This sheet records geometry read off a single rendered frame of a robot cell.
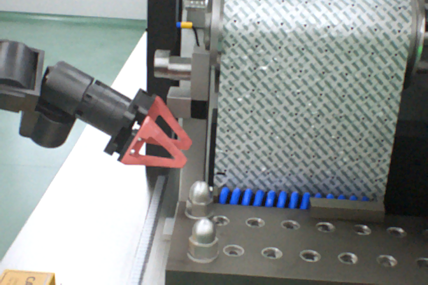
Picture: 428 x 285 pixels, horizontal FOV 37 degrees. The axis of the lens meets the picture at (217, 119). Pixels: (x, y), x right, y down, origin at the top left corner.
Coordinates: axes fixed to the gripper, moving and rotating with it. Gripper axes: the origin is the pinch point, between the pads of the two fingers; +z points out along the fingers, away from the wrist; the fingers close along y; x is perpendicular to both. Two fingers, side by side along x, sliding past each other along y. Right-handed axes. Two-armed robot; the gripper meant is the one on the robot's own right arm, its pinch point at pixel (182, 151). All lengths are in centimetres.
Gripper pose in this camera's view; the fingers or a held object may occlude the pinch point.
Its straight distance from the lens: 85.4
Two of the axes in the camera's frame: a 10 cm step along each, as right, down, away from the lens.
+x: 5.0, -8.0, -3.4
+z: 8.6, 4.9, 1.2
